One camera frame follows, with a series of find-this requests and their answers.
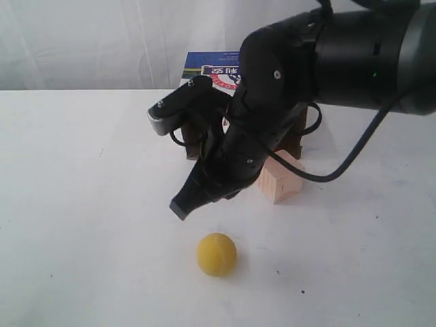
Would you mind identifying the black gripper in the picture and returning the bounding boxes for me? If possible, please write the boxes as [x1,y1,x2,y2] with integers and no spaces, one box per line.
[170,80,307,221]

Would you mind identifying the light wooden cube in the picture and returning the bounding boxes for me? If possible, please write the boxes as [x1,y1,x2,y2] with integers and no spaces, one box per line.
[255,157,303,204]

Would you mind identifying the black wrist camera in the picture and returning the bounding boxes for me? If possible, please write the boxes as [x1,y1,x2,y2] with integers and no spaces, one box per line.
[147,76,217,136]

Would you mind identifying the white backdrop curtain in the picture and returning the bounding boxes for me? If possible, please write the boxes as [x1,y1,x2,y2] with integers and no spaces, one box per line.
[1,0,317,90]

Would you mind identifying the blue white cardboard box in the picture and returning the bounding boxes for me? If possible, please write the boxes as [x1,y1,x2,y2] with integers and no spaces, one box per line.
[180,51,307,159]

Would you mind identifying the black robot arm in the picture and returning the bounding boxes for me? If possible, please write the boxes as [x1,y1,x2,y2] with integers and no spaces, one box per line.
[159,1,435,219]

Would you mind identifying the yellow tennis ball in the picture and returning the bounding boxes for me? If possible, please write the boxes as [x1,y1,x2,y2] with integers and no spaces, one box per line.
[196,233,237,277]

